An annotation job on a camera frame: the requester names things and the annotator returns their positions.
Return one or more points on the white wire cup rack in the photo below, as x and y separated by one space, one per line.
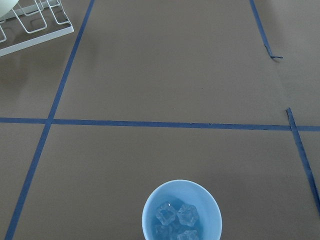
37 22

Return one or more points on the light blue plastic cup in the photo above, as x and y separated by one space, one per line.
181 210

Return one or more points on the white cup in rack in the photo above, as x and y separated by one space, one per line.
6 6

